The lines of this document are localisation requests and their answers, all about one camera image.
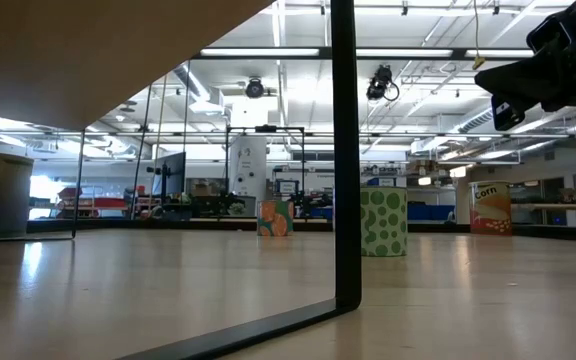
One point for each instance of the red cart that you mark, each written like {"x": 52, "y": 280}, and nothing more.
{"x": 103, "y": 202}

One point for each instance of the yellow corn label can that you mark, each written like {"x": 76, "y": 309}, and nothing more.
{"x": 490, "y": 210}

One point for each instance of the white sign board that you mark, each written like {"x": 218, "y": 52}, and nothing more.
{"x": 286, "y": 187}

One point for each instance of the white cylindrical tank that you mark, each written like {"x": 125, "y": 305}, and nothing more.
{"x": 248, "y": 165}

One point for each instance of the black background rig frame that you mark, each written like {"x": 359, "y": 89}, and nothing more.
{"x": 265, "y": 128}

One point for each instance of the green polka-dot can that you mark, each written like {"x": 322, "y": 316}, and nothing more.
{"x": 383, "y": 225}

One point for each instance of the teal orange-slice print can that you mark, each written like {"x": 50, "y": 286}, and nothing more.
{"x": 275, "y": 220}

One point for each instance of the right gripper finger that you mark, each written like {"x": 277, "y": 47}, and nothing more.
{"x": 523, "y": 82}
{"x": 508, "y": 114}

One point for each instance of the white LED light bar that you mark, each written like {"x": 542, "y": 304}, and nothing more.
{"x": 258, "y": 52}
{"x": 403, "y": 52}
{"x": 498, "y": 53}

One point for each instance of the black overhead camera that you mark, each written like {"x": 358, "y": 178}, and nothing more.
{"x": 379, "y": 82}

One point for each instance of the wooden shelf with black legs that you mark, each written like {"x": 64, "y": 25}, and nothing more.
{"x": 93, "y": 50}

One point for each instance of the black monitor on stand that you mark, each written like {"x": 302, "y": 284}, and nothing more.
{"x": 173, "y": 172}

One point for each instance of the round black ceiling fixture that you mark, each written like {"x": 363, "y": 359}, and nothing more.
{"x": 254, "y": 88}

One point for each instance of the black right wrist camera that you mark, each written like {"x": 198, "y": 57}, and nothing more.
{"x": 548, "y": 34}

